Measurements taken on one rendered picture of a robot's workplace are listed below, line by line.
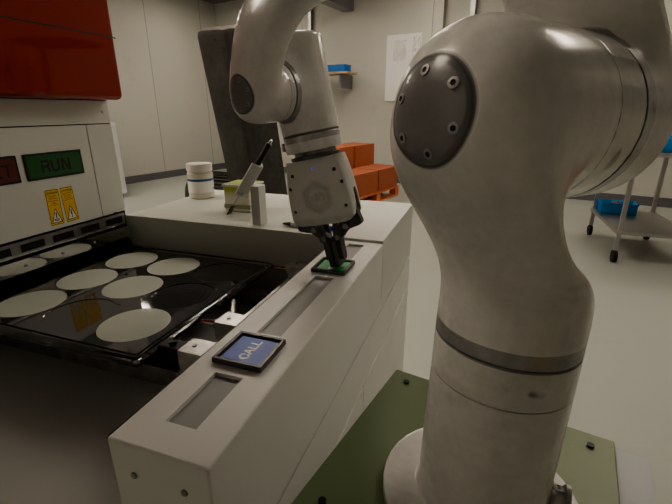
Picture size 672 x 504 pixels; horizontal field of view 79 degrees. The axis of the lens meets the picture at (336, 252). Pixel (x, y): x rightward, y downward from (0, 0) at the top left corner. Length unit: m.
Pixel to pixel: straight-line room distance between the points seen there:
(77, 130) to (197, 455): 0.79
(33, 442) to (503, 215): 0.59
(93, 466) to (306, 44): 0.57
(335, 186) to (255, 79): 0.18
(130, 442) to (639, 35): 0.47
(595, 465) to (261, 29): 0.62
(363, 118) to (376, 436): 7.09
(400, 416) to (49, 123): 0.82
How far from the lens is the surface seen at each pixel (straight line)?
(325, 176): 0.60
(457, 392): 0.37
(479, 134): 0.24
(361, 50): 7.56
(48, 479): 0.60
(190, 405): 0.40
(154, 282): 0.83
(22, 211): 0.95
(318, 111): 0.59
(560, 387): 0.37
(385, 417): 0.57
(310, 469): 0.58
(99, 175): 1.05
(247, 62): 0.54
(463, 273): 0.32
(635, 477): 0.61
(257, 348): 0.45
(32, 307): 0.83
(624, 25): 0.38
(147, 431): 0.38
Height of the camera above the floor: 1.20
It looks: 19 degrees down
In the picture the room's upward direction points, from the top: straight up
